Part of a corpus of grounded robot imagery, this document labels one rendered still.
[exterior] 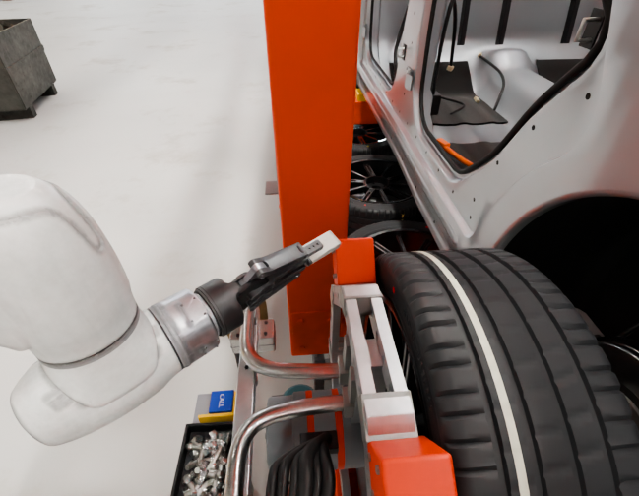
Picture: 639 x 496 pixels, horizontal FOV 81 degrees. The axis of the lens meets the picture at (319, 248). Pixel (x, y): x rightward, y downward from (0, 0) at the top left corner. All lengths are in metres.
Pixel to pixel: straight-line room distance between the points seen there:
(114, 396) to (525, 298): 0.53
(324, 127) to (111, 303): 0.52
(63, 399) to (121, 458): 1.39
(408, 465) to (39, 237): 0.39
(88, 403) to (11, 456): 1.61
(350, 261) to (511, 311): 0.29
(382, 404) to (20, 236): 0.41
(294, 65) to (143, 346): 0.52
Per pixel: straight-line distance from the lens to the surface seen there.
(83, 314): 0.39
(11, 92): 5.34
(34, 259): 0.36
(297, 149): 0.79
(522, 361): 0.55
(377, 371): 0.59
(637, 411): 0.92
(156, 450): 1.81
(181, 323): 0.48
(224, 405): 1.26
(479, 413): 0.51
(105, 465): 1.87
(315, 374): 0.66
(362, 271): 0.72
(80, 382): 0.45
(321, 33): 0.73
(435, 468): 0.46
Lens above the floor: 1.57
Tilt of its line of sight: 40 degrees down
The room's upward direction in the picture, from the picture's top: straight up
